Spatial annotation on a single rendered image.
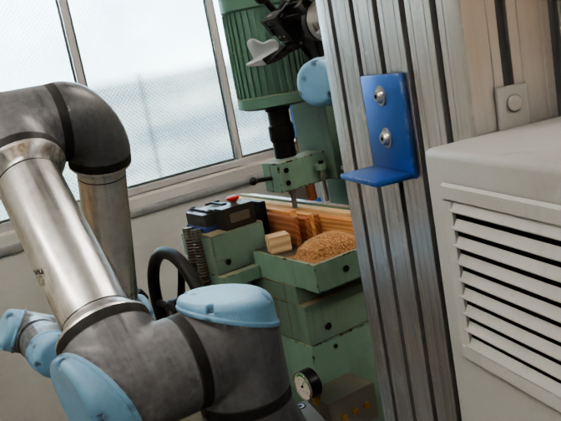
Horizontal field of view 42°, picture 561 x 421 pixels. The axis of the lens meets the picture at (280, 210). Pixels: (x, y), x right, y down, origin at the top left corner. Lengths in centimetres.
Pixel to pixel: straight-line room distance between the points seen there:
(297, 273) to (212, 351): 67
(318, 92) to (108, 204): 37
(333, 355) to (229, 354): 75
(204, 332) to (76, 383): 15
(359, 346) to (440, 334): 95
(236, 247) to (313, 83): 56
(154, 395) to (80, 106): 45
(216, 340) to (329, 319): 73
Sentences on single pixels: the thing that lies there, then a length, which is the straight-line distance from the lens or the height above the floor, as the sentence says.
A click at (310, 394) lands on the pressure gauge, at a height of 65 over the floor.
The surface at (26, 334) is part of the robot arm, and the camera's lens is 130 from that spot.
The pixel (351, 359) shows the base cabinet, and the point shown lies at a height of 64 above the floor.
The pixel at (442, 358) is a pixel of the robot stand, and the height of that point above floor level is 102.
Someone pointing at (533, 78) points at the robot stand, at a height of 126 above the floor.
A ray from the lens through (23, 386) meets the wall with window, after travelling 288.
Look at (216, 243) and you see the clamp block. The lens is 156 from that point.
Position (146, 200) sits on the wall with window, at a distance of 291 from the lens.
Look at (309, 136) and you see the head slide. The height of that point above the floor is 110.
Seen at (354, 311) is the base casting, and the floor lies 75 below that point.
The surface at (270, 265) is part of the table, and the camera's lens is 156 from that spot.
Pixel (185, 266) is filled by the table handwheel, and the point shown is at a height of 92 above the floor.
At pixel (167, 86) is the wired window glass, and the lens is 303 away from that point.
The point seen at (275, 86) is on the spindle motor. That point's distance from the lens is 160.
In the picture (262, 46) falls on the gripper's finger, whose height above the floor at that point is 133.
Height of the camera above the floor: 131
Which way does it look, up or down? 12 degrees down
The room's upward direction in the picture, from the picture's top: 11 degrees counter-clockwise
